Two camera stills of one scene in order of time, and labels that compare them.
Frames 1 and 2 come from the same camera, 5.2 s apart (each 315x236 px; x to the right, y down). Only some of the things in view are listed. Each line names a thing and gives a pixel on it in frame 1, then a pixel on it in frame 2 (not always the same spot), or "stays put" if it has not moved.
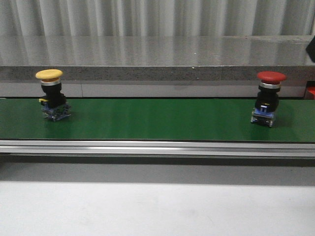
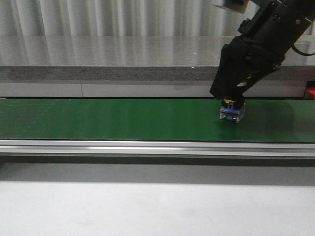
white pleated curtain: [156, 18] stays put
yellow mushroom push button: [53, 103] -> [229, 110]
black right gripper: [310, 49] -> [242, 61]
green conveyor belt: [158, 120] stays put
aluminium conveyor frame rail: [202, 148] stays put
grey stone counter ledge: [156, 57] stays put
